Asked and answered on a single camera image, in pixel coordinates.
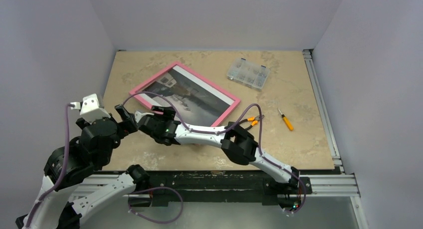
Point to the orange black pliers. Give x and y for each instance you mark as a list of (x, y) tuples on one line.
[(252, 121)]

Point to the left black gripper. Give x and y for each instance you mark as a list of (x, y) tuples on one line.
[(128, 124)]

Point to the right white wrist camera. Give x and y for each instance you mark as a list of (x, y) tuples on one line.
[(139, 115)]

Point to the pink picture frame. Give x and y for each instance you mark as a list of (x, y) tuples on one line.
[(229, 105)]

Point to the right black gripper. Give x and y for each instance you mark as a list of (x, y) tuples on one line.
[(145, 120)]

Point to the aluminium extrusion frame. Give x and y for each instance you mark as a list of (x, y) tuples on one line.
[(338, 185)]

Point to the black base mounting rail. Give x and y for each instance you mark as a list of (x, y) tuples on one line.
[(163, 187)]

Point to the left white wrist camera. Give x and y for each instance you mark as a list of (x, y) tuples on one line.
[(91, 108)]

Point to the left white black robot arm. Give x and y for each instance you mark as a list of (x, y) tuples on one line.
[(80, 157)]

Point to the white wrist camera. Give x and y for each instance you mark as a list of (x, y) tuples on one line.
[(91, 108), (139, 115)]

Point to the clear plastic screw organizer box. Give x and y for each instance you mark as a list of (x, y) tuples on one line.
[(248, 74)]

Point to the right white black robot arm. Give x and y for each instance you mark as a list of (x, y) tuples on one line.
[(236, 142)]

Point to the yellow handled screwdriver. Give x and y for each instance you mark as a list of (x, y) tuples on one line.
[(286, 120)]

